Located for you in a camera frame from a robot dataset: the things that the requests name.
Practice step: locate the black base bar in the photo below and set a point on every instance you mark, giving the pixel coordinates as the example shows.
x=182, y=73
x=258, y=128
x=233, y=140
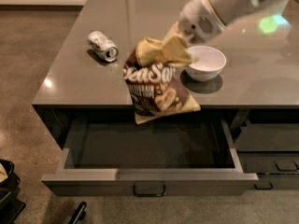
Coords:
x=79, y=214

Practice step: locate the open grey top drawer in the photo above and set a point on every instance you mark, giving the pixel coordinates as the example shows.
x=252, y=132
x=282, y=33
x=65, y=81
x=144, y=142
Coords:
x=189, y=157

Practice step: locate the grey counter cabinet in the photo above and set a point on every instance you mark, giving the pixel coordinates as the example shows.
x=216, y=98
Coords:
x=262, y=70

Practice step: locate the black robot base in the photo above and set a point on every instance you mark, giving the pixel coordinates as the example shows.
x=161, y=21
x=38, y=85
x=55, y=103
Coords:
x=10, y=205

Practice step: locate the brown chip bag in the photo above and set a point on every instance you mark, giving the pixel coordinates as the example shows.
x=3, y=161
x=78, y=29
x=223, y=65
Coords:
x=153, y=84

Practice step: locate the crushed silver soda can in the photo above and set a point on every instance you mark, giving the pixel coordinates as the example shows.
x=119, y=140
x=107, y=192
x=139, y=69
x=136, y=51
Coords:
x=103, y=46

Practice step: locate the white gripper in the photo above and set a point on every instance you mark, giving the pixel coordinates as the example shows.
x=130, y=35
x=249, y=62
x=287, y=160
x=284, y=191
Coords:
x=199, y=19

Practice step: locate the metal drawer handle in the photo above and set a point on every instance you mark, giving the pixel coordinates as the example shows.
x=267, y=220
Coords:
x=149, y=191

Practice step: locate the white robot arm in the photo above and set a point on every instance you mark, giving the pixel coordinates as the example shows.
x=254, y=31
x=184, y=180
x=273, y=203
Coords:
x=231, y=10

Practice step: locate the white bowl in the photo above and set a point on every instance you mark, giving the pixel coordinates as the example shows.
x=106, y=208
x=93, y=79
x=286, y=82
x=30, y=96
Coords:
x=209, y=63

